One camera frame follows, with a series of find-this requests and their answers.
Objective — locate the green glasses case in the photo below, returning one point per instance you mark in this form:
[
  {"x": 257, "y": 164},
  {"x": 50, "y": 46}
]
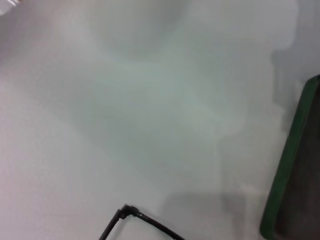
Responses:
[{"x": 287, "y": 162}]

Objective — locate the black thin-framed glasses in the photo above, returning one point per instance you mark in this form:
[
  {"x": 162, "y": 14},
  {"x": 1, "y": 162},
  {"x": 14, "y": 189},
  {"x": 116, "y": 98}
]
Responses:
[{"x": 150, "y": 221}]

